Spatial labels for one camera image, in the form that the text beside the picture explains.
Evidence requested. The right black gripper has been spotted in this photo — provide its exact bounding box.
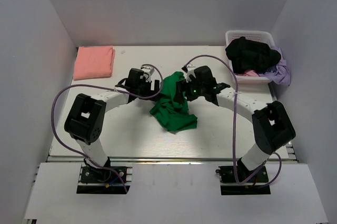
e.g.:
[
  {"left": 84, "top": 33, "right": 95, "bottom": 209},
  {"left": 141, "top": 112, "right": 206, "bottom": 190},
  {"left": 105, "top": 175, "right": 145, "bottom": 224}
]
[{"left": 173, "top": 76, "right": 205, "bottom": 104}]

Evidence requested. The green t shirt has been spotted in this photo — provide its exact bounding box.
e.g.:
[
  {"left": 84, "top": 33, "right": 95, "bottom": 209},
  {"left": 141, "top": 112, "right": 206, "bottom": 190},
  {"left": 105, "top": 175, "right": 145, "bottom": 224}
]
[{"left": 150, "top": 72, "right": 197, "bottom": 133}]

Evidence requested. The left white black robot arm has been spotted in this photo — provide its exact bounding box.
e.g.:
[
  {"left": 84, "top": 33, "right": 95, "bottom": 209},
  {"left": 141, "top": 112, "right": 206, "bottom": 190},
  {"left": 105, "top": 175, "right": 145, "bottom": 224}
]
[{"left": 64, "top": 64, "right": 160, "bottom": 181}]

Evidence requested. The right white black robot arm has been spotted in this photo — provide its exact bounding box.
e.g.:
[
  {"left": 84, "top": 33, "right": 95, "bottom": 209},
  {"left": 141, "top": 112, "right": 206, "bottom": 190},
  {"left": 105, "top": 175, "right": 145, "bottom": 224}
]
[{"left": 173, "top": 66, "right": 296, "bottom": 181}]

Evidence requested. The folded pink t shirt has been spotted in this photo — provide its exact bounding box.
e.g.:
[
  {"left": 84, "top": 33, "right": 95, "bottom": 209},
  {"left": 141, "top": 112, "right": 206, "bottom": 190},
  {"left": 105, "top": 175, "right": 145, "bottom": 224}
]
[{"left": 73, "top": 46, "right": 115, "bottom": 80}]

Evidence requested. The pink garment in basket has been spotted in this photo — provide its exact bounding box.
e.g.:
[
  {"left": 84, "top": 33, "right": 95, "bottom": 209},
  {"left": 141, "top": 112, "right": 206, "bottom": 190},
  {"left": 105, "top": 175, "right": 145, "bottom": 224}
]
[{"left": 241, "top": 70, "right": 259, "bottom": 77}]

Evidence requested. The black garment in basket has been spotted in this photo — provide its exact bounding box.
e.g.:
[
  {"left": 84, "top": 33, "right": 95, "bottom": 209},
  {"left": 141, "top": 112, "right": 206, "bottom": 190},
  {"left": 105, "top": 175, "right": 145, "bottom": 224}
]
[{"left": 225, "top": 37, "right": 281, "bottom": 74}]

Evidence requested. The lilac garment in basket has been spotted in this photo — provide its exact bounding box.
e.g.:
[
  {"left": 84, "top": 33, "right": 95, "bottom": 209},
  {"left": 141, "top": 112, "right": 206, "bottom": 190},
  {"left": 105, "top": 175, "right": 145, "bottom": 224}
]
[{"left": 259, "top": 46, "right": 291, "bottom": 86}]

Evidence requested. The white plastic laundry basket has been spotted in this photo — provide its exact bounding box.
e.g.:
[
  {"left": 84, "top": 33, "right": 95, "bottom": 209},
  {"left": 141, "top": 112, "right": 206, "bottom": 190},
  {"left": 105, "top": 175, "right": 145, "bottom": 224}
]
[{"left": 225, "top": 30, "right": 275, "bottom": 85}]

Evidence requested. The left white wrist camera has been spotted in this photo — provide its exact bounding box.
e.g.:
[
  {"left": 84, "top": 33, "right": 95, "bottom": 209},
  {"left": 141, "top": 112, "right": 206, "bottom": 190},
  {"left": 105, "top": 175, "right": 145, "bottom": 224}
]
[{"left": 141, "top": 65, "right": 155, "bottom": 82}]

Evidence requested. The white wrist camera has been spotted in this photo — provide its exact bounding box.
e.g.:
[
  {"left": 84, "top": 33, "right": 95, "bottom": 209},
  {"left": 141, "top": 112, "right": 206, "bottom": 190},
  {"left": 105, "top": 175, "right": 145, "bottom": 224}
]
[
  {"left": 182, "top": 64, "right": 196, "bottom": 82},
  {"left": 141, "top": 65, "right": 155, "bottom": 82}
]

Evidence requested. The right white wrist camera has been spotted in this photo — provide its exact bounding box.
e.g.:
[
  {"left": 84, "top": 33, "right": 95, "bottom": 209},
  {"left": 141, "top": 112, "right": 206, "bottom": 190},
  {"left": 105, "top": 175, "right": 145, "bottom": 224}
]
[{"left": 182, "top": 64, "right": 196, "bottom": 82}]

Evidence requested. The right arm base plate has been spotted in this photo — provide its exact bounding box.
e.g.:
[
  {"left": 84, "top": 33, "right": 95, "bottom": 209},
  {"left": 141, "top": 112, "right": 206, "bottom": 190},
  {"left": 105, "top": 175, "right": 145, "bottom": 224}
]
[{"left": 215, "top": 166, "right": 269, "bottom": 184}]

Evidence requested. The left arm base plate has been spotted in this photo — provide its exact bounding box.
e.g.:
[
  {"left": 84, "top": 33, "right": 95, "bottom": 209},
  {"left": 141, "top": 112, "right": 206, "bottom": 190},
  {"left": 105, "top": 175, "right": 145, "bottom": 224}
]
[{"left": 79, "top": 166, "right": 132, "bottom": 185}]

